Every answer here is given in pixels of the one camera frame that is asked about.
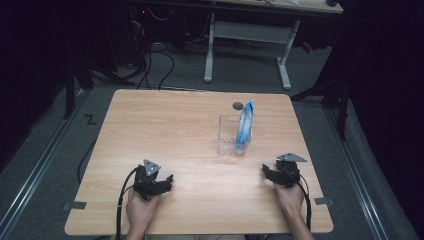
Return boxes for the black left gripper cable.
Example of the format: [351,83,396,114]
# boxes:
[114,165,140,240]

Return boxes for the person's right hand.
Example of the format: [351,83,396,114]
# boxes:
[273,181,306,219]

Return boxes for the person's left hand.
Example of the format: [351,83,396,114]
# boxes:
[125,187,162,232]

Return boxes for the white-legged wooden desk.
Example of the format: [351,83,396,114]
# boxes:
[202,0,344,91]

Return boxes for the black floor cables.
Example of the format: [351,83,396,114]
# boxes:
[128,19,177,91]

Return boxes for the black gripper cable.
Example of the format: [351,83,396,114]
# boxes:
[297,173,313,232]
[114,165,140,240]

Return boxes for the thin black floor cable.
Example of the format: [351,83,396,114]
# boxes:
[76,138,98,185]

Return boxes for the grey tape piece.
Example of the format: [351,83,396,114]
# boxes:
[313,196,335,206]
[62,200,88,212]

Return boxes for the blue white toothpaste tube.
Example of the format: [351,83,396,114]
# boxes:
[235,99,255,155]

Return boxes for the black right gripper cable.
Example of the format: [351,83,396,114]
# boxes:
[297,173,313,232]

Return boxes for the black metal stand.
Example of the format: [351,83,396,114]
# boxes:
[290,74,353,142]
[62,58,136,120]

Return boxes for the clear plastic container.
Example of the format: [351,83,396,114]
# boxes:
[217,114,253,157]

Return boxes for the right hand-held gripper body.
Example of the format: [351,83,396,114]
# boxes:
[275,152,308,189]

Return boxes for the metal floor rail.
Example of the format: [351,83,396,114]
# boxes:
[0,89,88,232]
[323,107,390,240]

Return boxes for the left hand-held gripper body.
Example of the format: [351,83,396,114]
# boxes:
[133,158,168,201]

